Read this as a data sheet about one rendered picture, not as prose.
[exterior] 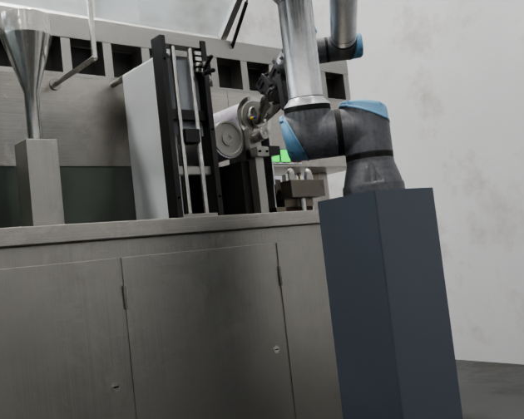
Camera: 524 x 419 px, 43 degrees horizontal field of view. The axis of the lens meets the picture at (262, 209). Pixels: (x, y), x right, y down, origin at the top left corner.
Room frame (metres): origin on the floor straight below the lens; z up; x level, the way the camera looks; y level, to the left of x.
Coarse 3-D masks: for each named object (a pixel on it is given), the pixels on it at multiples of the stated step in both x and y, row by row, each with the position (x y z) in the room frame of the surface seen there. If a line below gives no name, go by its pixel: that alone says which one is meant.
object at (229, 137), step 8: (216, 128) 2.12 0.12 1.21; (224, 128) 2.15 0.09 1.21; (232, 128) 2.17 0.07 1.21; (216, 136) 2.12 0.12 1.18; (224, 136) 2.14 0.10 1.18; (232, 136) 2.16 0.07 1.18; (240, 136) 2.18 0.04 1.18; (216, 144) 2.11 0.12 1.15; (224, 144) 2.14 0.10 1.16; (232, 144) 2.16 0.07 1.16; (240, 144) 2.18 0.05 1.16; (224, 152) 2.13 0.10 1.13; (232, 152) 2.16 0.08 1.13
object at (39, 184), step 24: (24, 48) 1.79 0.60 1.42; (48, 48) 1.85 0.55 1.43; (24, 72) 1.81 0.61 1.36; (24, 96) 1.83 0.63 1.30; (24, 144) 1.79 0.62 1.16; (48, 144) 1.82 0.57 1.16; (24, 168) 1.80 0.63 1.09; (48, 168) 1.82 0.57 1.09; (24, 192) 1.81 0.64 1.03; (48, 192) 1.81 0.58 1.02; (24, 216) 1.82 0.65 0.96; (48, 216) 1.81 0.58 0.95
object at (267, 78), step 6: (276, 66) 2.07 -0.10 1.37; (270, 72) 2.12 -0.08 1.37; (276, 72) 2.11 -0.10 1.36; (282, 72) 2.07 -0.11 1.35; (264, 78) 2.12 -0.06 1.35; (270, 78) 2.13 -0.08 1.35; (258, 84) 2.15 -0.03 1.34; (264, 84) 2.13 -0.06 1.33; (270, 84) 2.10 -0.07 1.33; (276, 84) 2.11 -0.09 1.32; (258, 90) 2.15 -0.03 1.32; (264, 90) 2.13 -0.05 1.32; (270, 90) 2.10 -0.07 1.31; (276, 90) 2.10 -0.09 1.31; (270, 96) 2.11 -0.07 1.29; (276, 96) 2.13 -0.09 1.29
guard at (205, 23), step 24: (0, 0) 2.05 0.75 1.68; (24, 0) 2.09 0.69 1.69; (48, 0) 2.13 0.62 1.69; (72, 0) 2.17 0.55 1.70; (96, 0) 2.22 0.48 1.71; (120, 0) 2.26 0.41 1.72; (144, 0) 2.31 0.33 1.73; (168, 0) 2.37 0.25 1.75; (192, 0) 2.42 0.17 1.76; (216, 0) 2.48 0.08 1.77; (144, 24) 2.39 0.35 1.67; (168, 24) 2.44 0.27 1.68; (192, 24) 2.50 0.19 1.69; (216, 24) 2.56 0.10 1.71
